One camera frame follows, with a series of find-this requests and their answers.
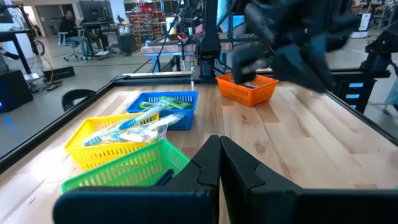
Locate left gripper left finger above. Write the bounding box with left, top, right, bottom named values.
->
left=52, top=135, right=222, bottom=224

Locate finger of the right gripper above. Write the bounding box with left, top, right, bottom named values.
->
left=231, top=41, right=272, bottom=85
left=270, top=42, right=336, bottom=94

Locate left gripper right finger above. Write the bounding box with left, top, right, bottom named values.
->
left=220, top=136, right=398, bottom=224

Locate blue disposable razor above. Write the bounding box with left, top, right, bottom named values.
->
left=154, top=169, right=175, bottom=187

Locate bagged blue white toothbrush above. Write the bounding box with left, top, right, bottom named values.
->
left=83, top=105, right=164, bottom=147

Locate orange plastic basket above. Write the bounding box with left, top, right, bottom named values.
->
left=216, top=73, right=280, bottom=108

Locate blue plastic basket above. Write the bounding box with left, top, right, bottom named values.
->
left=126, top=90, right=200, bottom=131

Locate black cabinet with blue lights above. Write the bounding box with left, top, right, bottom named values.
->
left=329, top=21, right=398, bottom=114

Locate green plastic basket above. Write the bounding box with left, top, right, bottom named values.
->
left=60, top=138, right=191, bottom=194

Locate yellow plastic basket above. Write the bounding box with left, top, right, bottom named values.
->
left=63, top=111, right=161, bottom=172

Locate dark background monitor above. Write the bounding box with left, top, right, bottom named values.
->
left=78, top=0, right=109, bottom=23

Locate black box on floor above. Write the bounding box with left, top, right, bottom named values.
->
left=42, top=65, right=76, bottom=83

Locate person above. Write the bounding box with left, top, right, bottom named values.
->
left=58, top=9, right=91, bottom=60

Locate black computer tower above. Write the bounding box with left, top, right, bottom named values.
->
left=0, top=69, right=34, bottom=113

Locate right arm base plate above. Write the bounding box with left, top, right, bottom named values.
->
left=190, top=65, right=218, bottom=85

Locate black frame handle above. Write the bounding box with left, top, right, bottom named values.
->
left=61, top=88, right=97, bottom=112

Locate black aluminium table frame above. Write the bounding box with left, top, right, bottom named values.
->
left=0, top=67, right=398, bottom=175

